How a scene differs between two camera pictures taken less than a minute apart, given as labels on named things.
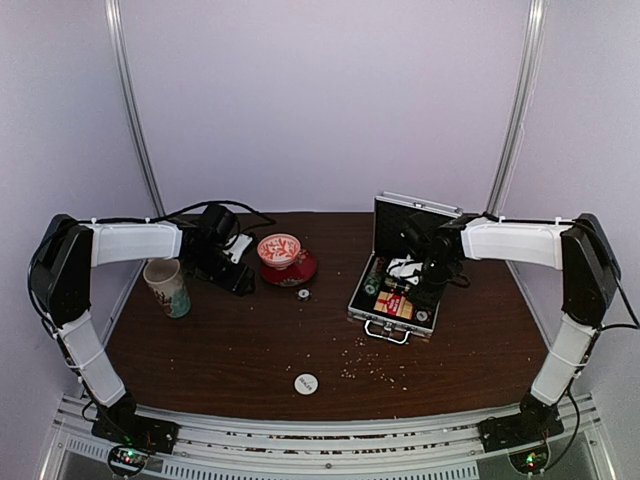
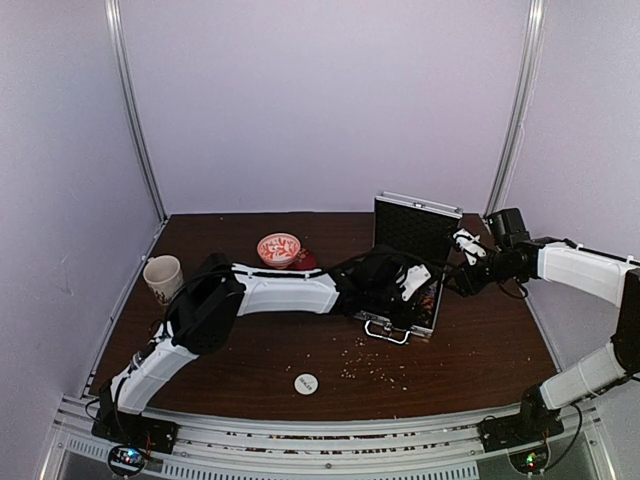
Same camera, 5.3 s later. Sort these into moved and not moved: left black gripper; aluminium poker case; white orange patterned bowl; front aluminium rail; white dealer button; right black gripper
Moved: left black gripper; right black gripper
Not moved: white dealer button; aluminium poker case; front aluminium rail; white orange patterned bowl
